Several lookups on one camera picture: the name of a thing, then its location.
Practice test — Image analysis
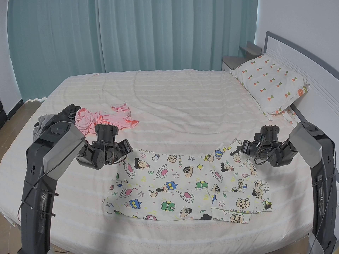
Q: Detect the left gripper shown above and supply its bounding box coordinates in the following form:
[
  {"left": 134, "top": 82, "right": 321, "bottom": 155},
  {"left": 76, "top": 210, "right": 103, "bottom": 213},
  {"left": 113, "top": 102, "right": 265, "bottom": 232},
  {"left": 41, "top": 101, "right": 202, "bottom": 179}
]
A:
[{"left": 112, "top": 139, "right": 132, "bottom": 164}]

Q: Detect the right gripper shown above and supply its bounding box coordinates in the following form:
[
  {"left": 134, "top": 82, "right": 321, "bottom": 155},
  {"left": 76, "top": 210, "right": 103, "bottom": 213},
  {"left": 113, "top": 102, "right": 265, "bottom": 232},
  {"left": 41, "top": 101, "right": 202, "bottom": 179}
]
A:
[{"left": 240, "top": 139, "right": 263, "bottom": 160}]

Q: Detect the white printed pyjama top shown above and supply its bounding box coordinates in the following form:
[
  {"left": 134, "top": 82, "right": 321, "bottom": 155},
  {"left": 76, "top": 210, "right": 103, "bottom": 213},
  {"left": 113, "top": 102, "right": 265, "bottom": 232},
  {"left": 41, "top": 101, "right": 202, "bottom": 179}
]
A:
[{"left": 102, "top": 139, "right": 273, "bottom": 225}]

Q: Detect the pile of clothes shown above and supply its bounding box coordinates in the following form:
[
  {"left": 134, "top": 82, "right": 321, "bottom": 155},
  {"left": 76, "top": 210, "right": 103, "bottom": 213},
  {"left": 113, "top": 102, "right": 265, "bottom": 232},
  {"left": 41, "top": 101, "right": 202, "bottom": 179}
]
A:
[{"left": 33, "top": 103, "right": 82, "bottom": 142}]

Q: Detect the bed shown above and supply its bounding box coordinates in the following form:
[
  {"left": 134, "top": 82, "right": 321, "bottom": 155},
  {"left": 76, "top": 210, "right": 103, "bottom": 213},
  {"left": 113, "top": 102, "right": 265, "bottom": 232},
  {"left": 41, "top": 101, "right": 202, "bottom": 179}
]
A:
[{"left": 0, "top": 31, "right": 339, "bottom": 252}]

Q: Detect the pink garment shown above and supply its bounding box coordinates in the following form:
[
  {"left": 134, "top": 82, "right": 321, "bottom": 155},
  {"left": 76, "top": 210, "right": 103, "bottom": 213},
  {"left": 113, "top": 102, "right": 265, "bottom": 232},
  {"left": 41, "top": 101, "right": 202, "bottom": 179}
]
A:
[{"left": 75, "top": 103, "right": 140, "bottom": 137}]

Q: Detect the white printed pillow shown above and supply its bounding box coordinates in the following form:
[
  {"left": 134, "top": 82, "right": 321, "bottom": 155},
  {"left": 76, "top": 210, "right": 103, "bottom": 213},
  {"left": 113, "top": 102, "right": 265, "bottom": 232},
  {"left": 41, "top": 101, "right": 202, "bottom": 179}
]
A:
[{"left": 230, "top": 53, "right": 310, "bottom": 121}]

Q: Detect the grey bedside table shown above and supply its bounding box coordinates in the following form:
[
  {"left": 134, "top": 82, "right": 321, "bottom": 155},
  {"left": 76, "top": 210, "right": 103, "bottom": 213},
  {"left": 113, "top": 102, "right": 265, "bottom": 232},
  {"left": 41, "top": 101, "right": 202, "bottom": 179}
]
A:
[{"left": 222, "top": 41, "right": 262, "bottom": 71}]

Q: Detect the blue-green curtain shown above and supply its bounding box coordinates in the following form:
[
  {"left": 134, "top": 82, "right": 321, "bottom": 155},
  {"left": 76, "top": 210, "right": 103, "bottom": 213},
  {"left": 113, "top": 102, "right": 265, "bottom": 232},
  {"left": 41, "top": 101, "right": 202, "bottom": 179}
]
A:
[{"left": 7, "top": 0, "right": 259, "bottom": 102}]

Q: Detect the black cable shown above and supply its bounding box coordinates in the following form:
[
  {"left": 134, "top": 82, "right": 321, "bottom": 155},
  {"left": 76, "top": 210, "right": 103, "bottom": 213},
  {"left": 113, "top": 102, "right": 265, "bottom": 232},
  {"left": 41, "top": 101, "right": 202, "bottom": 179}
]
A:
[{"left": 252, "top": 152, "right": 269, "bottom": 166}]

